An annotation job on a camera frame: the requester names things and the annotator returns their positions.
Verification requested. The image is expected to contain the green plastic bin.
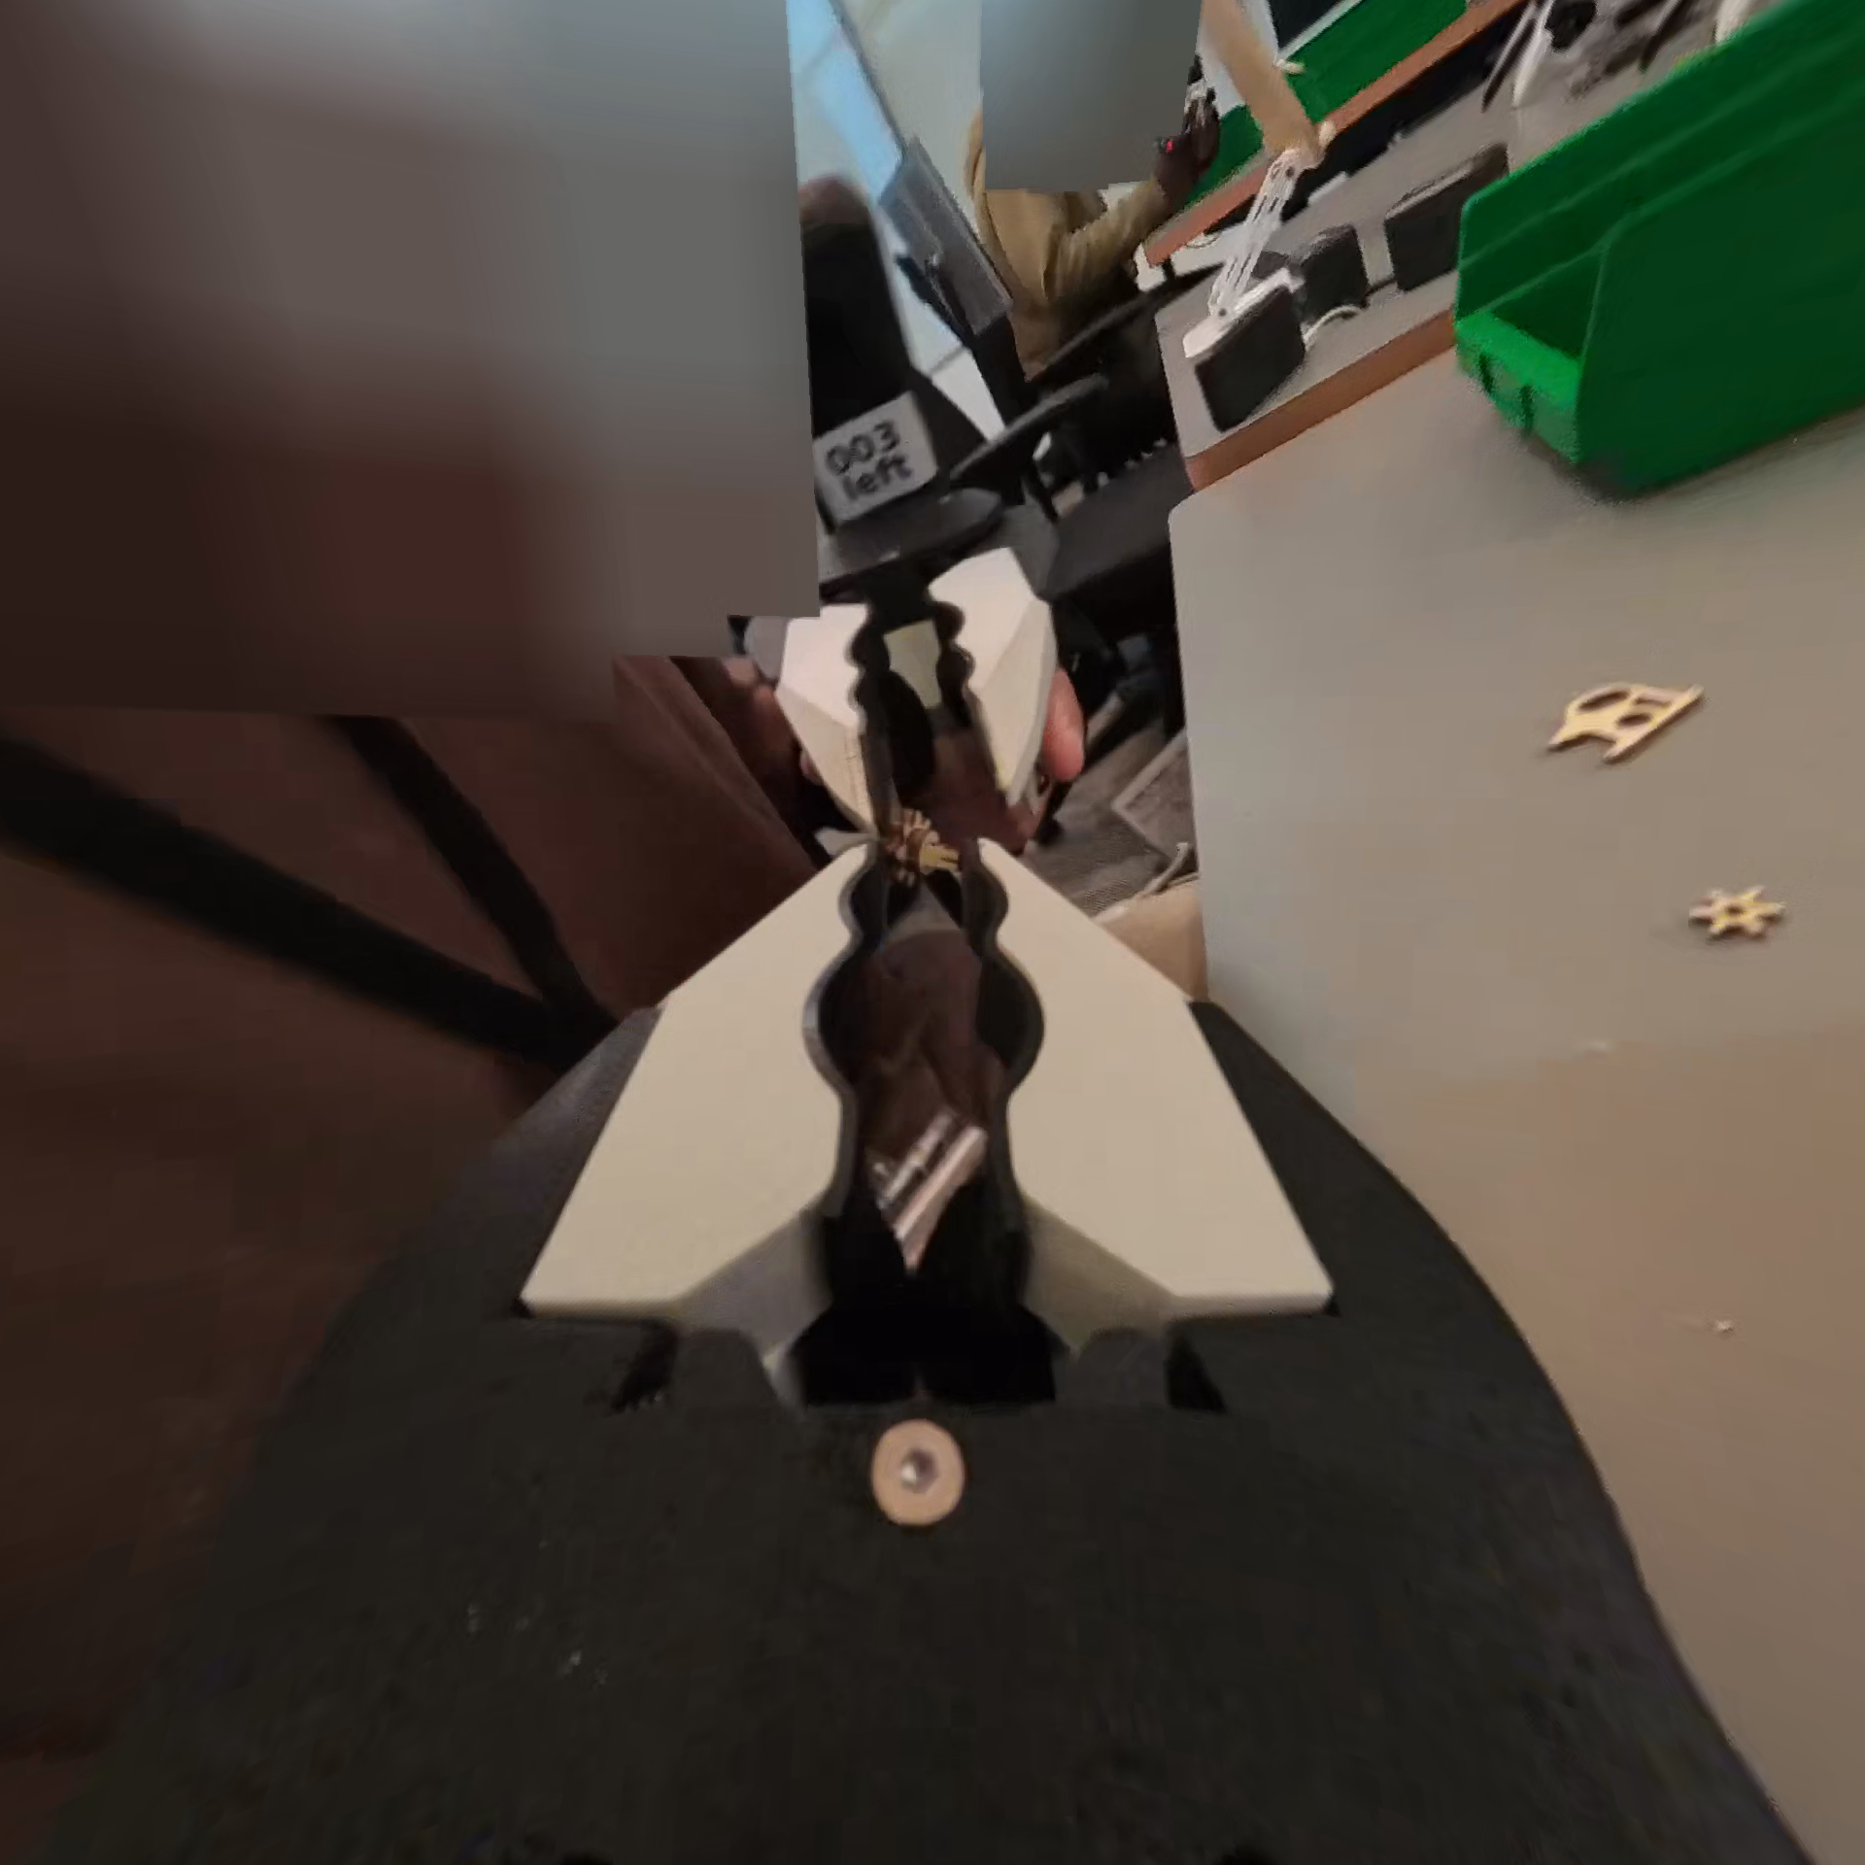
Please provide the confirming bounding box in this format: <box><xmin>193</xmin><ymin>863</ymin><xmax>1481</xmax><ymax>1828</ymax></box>
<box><xmin>1452</xmin><ymin>0</ymin><xmax>1865</xmax><ymax>498</ymax></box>

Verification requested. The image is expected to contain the wooden skull-shaped piece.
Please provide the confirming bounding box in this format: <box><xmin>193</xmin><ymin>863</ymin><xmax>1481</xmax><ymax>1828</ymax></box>
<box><xmin>1547</xmin><ymin>681</ymin><xmax>1705</xmax><ymax>763</ymax></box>

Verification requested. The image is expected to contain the green-topped table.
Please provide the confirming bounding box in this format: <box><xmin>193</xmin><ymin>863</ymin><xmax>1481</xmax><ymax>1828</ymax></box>
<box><xmin>1137</xmin><ymin>0</ymin><xmax>1544</xmax><ymax>271</ymax></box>

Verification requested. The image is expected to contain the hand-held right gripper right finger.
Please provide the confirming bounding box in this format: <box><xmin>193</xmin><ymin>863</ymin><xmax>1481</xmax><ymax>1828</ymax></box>
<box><xmin>953</xmin><ymin>838</ymin><xmax>1334</xmax><ymax>1358</ymax></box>

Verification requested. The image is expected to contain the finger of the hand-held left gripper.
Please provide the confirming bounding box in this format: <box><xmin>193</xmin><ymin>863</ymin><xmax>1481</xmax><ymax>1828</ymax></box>
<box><xmin>892</xmin><ymin>547</ymin><xmax>1055</xmax><ymax>811</ymax></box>
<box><xmin>749</xmin><ymin>606</ymin><xmax>905</xmax><ymax>856</ymax></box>

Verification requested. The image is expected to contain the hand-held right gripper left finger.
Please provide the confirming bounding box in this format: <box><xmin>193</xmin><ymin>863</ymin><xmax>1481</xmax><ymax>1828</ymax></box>
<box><xmin>521</xmin><ymin>843</ymin><xmax>898</xmax><ymax>1405</ymax></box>

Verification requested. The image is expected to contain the black office chair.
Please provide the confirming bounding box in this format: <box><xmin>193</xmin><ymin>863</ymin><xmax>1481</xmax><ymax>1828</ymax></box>
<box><xmin>1041</xmin><ymin>475</ymin><xmax>1188</xmax><ymax>696</ymax></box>
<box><xmin>941</xmin><ymin>293</ymin><xmax>1181</xmax><ymax>519</ymax></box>

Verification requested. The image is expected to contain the person's left hand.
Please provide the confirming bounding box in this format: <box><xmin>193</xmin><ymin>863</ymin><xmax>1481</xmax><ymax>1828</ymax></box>
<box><xmin>1021</xmin><ymin>669</ymin><xmax>1090</xmax><ymax>817</ymax></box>

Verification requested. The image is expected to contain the black lanyard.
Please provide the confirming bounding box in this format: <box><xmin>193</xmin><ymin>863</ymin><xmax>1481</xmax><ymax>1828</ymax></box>
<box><xmin>0</xmin><ymin>713</ymin><xmax>613</xmax><ymax>1072</ymax></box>

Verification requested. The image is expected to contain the grey desk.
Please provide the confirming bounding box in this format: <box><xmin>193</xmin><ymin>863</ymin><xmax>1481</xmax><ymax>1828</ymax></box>
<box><xmin>1173</xmin><ymin>356</ymin><xmax>1865</xmax><ymax>1865</ymax></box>

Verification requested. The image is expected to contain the white bracket stand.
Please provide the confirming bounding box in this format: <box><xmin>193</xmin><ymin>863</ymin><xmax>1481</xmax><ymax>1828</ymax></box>
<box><xmin>1181</xmin><ymin>144</ymin><xmax>1309</xmax><ymax>361</ymax></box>

